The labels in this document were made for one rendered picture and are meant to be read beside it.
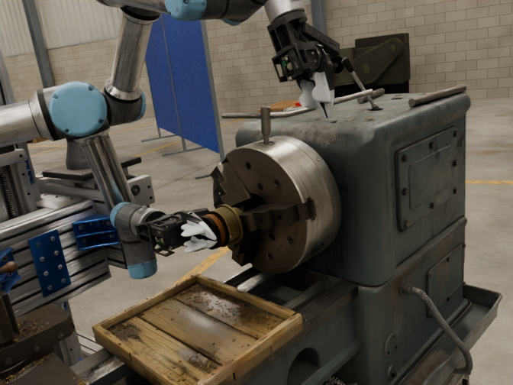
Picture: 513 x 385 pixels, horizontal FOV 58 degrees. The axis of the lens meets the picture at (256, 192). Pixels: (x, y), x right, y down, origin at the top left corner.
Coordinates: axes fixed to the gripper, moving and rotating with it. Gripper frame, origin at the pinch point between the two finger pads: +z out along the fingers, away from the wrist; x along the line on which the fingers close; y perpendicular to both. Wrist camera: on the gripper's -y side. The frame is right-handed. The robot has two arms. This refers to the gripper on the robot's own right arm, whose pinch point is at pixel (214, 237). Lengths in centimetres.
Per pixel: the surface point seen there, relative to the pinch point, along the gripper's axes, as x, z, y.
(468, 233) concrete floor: -108, -52, -269
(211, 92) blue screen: -3, -387, -321
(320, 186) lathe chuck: 6.4, 11.3, -22.2
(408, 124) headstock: 15, 18, -49
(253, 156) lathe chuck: 13.8, -1.7, -15.4
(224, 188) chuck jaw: 7.3, -6.5, -9.7
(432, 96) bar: 19, 16, -68
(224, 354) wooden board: -19.3, 9.2, 9.0
